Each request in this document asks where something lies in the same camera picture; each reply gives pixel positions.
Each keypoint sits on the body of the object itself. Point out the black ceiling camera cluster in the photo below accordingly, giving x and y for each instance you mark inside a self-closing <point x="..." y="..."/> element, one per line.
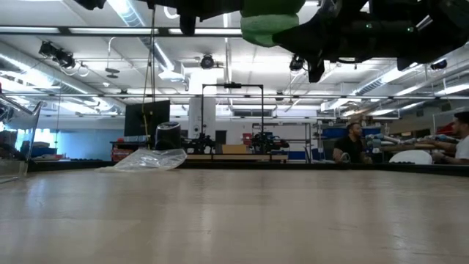
<point x="60" y="56"/>

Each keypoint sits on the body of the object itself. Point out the white chair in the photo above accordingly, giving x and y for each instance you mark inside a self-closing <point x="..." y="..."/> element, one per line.
<point x="410" y="157"/>

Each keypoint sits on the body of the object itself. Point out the red parts bin rack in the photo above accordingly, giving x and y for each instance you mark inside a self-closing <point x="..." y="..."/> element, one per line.
<point x="122" y="154"/>

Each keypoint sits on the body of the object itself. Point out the clear plastic bag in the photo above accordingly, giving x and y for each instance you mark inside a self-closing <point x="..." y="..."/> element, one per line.
<point x="150" y="159"/>

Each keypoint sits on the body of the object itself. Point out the wooden background table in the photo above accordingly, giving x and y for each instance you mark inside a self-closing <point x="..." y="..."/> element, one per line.
<point x="406" y="147"/>

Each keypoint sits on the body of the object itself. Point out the cardboard box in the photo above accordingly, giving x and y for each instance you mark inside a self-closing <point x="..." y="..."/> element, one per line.
<point x="233" y="149"/>

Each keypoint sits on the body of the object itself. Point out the person in white top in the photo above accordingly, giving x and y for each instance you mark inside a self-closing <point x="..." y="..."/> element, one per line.
<point x="462" y="146"/>

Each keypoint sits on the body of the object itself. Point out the person in dark top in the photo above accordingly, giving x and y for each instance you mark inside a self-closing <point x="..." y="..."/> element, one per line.
<point x="350" y="146"/>

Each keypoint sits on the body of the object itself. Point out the black background rig frame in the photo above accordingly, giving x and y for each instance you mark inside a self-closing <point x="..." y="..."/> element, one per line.
<point x="232" y="85"/>

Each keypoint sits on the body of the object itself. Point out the blue storage bins row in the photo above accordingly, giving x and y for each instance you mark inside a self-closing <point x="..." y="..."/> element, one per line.
<point x="370" y="132"/>

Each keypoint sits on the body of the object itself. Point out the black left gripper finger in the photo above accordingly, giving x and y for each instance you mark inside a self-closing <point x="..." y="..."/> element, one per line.
<point x="188" y="25"/>

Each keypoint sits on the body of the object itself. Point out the black background robot arm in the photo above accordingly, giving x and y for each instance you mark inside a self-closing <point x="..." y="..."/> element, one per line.
<point x="269" y="142"/>
<point x="199" y="143"/>

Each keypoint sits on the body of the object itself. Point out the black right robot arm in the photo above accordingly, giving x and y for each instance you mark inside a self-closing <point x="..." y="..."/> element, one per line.
<point x="447" y="22"/>

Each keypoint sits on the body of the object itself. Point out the large black monitor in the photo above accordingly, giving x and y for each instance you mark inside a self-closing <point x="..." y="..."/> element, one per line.
<point x="139" y="117"/>

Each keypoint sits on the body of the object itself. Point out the clear plastic bin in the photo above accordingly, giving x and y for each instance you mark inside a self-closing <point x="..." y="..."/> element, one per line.
<point x="18" y="121"/>

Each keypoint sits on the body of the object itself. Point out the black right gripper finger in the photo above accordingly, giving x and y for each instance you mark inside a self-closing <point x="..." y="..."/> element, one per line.
<point x="315" y="47"/>

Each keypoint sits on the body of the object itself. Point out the green elastic bandage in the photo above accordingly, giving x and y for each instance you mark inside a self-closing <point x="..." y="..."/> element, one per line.
<point x="267" y="29"/>

